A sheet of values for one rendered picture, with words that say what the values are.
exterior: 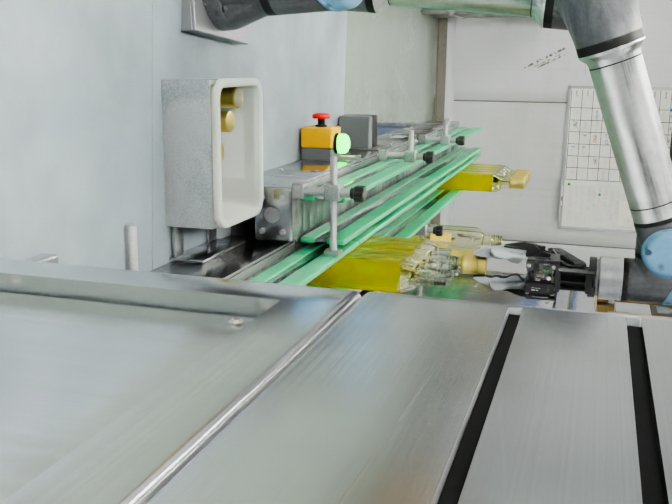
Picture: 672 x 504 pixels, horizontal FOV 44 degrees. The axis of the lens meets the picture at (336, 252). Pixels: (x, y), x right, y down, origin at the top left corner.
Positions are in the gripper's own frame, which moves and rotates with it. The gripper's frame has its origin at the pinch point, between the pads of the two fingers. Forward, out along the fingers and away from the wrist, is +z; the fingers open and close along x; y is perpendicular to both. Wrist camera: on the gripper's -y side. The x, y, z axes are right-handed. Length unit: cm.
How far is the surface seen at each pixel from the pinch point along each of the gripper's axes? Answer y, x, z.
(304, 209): 10.8, -10.3, 30.5
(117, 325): 110, -22, 7
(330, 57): -45, -37, 44
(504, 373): 113, -23, -15
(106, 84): 52, -33, 44
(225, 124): 29, -26, 37
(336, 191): 18.6, -15.2, 22.1
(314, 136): -22.2, -20.2, 39.9
